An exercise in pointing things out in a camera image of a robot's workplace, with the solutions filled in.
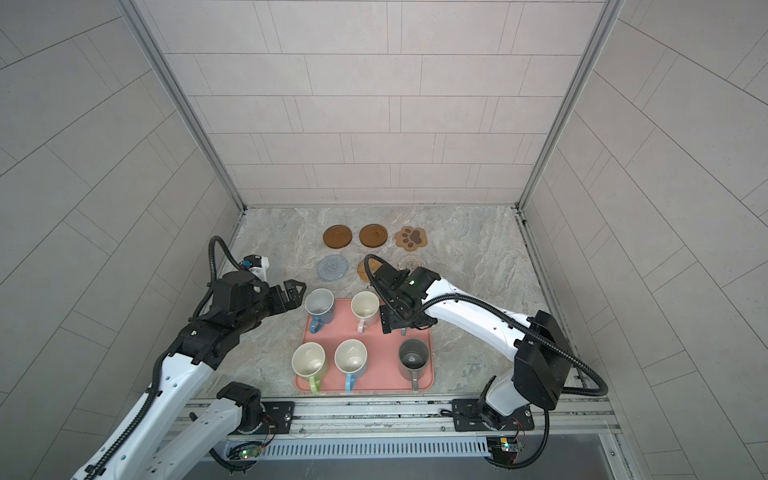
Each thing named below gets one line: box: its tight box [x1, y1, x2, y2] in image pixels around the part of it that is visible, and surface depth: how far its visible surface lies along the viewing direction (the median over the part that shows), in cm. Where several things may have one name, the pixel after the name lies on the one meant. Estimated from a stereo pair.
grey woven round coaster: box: [317, 254, 348, 282], surface depth 101 cm
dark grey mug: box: [398, 338, 430, 391], surface depth 75 cm
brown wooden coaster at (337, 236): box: [323, 224, 353, 249], surface depth 110 cm
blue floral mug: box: [304, 288, 335, 334], surface depth 84 cm
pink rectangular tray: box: [296, 299, 435, 391], surface depth 80 cm
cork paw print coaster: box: [394, 226, 428, 251], surface depth 110 cm
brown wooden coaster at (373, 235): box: [359, 223, 388, 248], surface depth 110 cm
